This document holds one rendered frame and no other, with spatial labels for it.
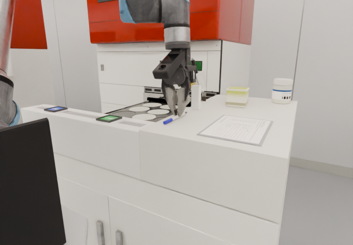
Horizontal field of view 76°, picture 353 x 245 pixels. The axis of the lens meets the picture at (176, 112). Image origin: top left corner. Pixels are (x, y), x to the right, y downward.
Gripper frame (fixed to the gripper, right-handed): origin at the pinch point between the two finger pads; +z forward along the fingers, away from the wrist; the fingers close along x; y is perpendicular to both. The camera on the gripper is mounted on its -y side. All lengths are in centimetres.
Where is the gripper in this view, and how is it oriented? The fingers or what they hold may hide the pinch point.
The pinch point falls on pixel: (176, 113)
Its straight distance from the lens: 68.6
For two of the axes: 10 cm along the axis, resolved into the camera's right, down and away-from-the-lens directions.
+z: 0.4, 9.8, 2.1
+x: -8.8, -0.7, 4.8
